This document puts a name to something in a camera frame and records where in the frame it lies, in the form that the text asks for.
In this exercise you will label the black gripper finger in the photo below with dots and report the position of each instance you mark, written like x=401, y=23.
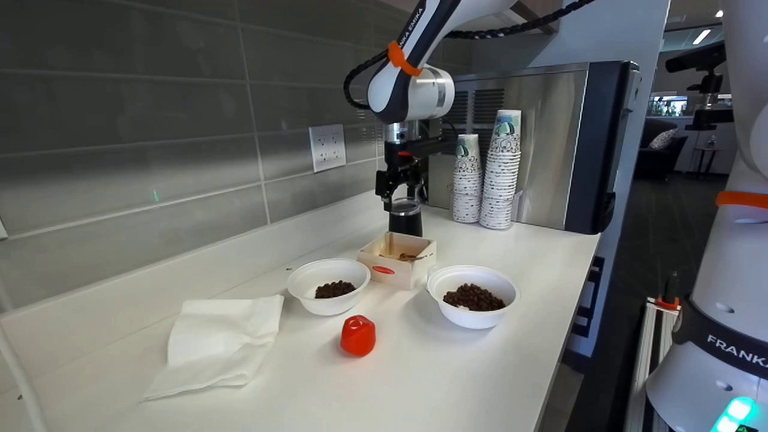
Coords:
x=422, y=192
x=384, y=200

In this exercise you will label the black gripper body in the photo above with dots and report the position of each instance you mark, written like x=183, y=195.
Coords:
x=401, y=168

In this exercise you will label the clear cup lid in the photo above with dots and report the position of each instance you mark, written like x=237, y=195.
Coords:
x=407, y=207

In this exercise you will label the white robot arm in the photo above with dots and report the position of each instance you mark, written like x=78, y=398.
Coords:
x=410, y=95

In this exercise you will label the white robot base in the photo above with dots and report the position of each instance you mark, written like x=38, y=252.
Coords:
x=704, y=359

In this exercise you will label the black cup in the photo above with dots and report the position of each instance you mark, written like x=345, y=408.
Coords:
x=410, y=225

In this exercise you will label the short paper cup stack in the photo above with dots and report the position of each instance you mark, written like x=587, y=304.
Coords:
x=466, y=182

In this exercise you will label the tall paper cup stack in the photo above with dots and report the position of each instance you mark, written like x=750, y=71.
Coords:
x=502, y=172

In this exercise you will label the red plastic cup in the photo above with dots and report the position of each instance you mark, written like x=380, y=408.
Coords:
x=358, y=336

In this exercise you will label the small white cardboard box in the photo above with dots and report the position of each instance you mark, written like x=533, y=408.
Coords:
x=400, y=260

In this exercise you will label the white bowl far side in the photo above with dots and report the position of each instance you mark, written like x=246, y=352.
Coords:
x=329, y=287

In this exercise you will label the white bowl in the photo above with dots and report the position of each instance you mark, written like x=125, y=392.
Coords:
x=472, y=296
x=329, y=287

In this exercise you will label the white bowl near side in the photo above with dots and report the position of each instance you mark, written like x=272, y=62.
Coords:
x=472, y=296

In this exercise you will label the stainless steel appliance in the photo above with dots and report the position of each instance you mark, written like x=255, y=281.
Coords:
x=572, y=131

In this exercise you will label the white paper napkin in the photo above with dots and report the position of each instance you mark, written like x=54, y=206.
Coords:
x=216, y=344

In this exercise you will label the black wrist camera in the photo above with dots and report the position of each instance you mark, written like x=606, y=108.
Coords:
x=419, y=138

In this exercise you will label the white wall outlet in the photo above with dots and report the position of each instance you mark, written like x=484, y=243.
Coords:
x=328, y=147

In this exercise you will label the black camera on stand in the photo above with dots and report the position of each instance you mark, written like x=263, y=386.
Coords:
x=704, y=62

